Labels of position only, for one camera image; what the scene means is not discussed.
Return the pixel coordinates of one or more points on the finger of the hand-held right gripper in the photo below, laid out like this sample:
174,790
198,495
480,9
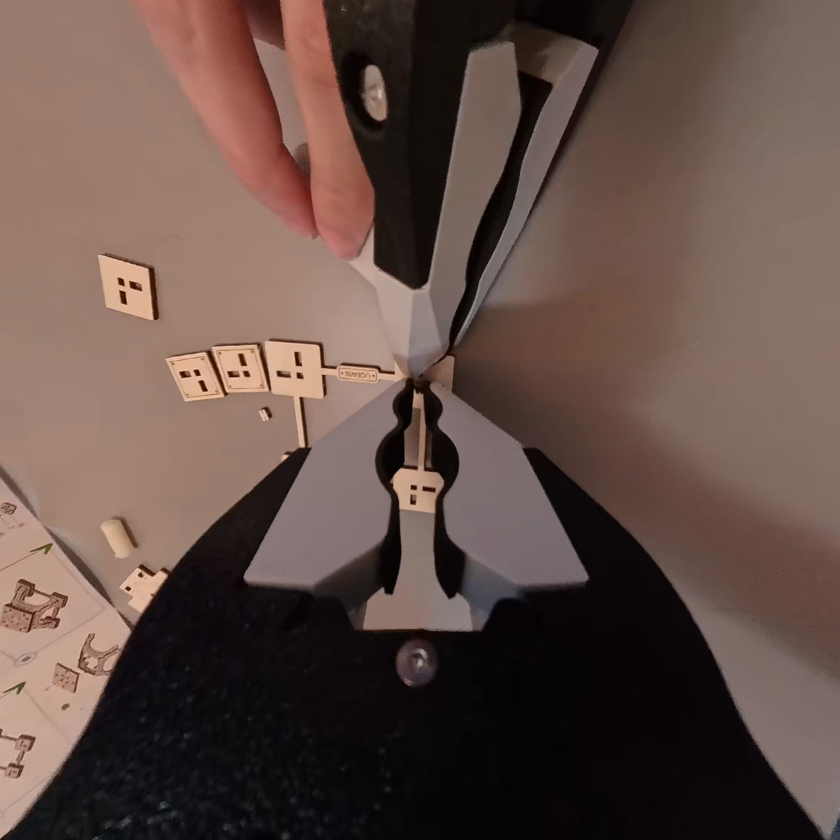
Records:
558,111
479,131

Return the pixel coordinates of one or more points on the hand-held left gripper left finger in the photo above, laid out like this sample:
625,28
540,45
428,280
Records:
321,518

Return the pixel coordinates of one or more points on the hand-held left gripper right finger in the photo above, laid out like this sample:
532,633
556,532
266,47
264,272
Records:
512,525

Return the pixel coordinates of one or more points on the wooden frame of square parts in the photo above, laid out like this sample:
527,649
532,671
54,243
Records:
312,384

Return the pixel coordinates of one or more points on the grey desk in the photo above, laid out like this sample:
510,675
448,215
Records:
656,262

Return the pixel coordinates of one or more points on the person's right hand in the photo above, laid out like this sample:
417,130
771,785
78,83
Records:
216,79

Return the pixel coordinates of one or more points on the bordered square wooden tile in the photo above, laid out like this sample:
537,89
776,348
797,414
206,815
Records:
180,367
257,380

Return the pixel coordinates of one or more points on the cross-shaped wooden plate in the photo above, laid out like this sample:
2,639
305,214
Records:
139,587

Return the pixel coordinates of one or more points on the white wax stick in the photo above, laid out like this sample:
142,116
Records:
118,538

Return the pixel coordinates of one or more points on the assembly instruction sheet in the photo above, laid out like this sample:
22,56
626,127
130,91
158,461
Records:
65,630

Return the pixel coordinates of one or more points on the plain square wooden tile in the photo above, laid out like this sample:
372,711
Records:
111,269

